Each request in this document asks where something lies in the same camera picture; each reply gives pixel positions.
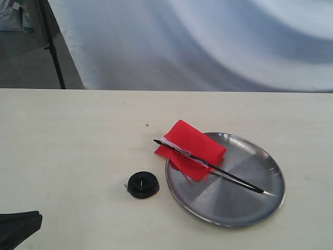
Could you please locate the red flag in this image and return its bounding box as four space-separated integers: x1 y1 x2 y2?
154 120 264 193

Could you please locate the black round plastic cap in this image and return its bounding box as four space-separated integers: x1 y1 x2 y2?
124 171 160 199

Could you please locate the round silver metal plate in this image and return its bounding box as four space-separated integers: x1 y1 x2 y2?
165 132 286 227

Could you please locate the white sack in background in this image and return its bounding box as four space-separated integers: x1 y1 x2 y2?
1 0 34 33

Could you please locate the black backdrop stand pole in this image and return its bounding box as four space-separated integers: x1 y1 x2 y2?
37 0 66 90

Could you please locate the white backdrop cloth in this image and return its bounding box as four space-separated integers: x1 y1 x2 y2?
50 1 332 93

